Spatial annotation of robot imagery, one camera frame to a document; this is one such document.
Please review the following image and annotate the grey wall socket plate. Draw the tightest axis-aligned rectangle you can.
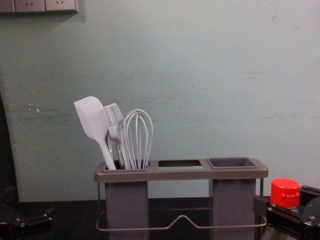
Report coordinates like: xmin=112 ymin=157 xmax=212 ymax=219
xmin=0 ymin=0 xmax=16 ymax=14
xmin=14 ymin=0 xmax=47 ymax=13
xmin=44 ymin=0 xmax=77 ymax=12

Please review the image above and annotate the grey plastic bin with utensils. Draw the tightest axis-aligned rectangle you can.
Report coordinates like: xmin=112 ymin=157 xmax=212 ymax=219
xmin=103 ymin=162 xmax=151 ymax=240

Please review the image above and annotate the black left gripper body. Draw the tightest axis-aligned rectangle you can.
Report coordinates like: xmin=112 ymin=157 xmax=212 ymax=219
xmin=0 ymin=219 xmax=52 ymax=240

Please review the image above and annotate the pale grey silicone spatula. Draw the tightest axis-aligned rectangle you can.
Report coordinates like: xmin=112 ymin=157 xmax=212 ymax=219
xmin=73 ymin=95 xmax=117 ymax=171

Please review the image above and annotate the steel utensil handle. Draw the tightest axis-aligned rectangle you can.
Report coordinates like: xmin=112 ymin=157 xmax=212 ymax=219
xmin=106 ymin=134 xmax=115 ymax=162

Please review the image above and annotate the black table cloth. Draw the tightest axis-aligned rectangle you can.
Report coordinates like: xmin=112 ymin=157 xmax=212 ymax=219
xmin=0 ymin=196 xmax=320 ymax=240

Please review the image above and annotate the clear bottle with red cap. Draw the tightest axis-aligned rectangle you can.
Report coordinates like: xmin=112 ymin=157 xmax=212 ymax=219
xmin=262 ymin=177 xmax=301 ymax=240

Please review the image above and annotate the grey metal utensil rack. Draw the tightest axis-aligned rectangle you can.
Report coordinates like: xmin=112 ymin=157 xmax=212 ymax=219
xmin=94 ymin=157 xmax=269 ymax=240

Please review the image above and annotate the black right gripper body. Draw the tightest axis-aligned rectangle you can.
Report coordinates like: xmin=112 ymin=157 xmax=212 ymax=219
xmin=297 ymin=197 xmax=320 ymax=240

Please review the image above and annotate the pale grey silicone brush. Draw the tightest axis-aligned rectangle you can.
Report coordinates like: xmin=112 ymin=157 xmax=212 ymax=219
xmin=103 ymin=102 xmax=126 ymax=170

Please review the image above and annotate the black curved panel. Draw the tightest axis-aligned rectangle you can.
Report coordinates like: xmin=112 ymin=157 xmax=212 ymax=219
xmin=0 ymin=92 xmax=20 ymax=210

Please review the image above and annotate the empty grey plastic bin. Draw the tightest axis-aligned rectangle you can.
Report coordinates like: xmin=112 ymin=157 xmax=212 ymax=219
xmin=207 ymin=156 xmax=259 ymax=240

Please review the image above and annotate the pale grey silicone whisk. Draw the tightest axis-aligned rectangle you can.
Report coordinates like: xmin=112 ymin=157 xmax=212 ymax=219
xmin=122 ymin=108 xmax=154 ymax=170

